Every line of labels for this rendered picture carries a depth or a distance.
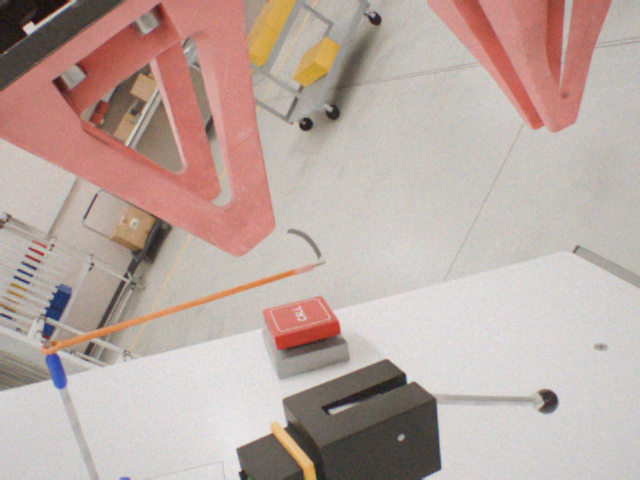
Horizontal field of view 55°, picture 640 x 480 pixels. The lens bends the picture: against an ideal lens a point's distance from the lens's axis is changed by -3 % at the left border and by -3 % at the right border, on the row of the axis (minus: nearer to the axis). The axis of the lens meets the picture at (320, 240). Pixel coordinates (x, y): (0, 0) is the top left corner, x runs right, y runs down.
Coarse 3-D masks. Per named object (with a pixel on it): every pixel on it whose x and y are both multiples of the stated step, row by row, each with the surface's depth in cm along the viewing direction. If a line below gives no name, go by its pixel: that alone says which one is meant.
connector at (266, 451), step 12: (288, 432) 28; (252, 444) 27; (264, 444) 27; (276, 444) 27; (300, 444) 27; (240, 456) 27; (252, 456) 26; (264, 456) 26; (276, 456) 26; (288, 456) 26; (312, 456) 26; (240, 468) 27; (252, 468) 26; (264, 468) 26; (276, 468) 26; (288, 468) 25; (300, 468) 25
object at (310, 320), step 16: (288, 304) 50; (304, 304) 50; (320, 304) 49; (272, 320) 48; (288, 320) 47; (304, 320) 47; (320, 320) 47; (336, 320) 47; (272, 336) 46; (288, 336) 46; (304, 336) 46; (320, 336) 46
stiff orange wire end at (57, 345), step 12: (312, 264) 39; (276, 276) 38; (288, 276) 38; (240, 288) 37; (192, 300) 36; (204, 300) 36; (156, 312) 35; (168, 312) 36; (120, 324) 35; (132, 324) 35; (84, 336) 34; (96, 336) 34; (60, 348) 33
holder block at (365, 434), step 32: (320, 384) 29; (352, 384) 29; (384, 384) 29; (416, 384) 28; (288, 416) 28; (320, 416) 27; (352, 416) 26; (384, 416) 26; (416, 416) 26; (320, 448) 25; (352, 448) 25; (384, 448) 26; (416, 448) 27
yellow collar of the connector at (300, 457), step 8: (272, 424) 28; (272, 432) 28; (280, 432) 27; (280, 440) 27; (288, 440) 27; (288, 448) 26; (296, 448) 26; (296, 456) 26; (304, 456) 26; (304, 464) 25; (312, 464) 25; (304, 472) 25; (312, 472) 25
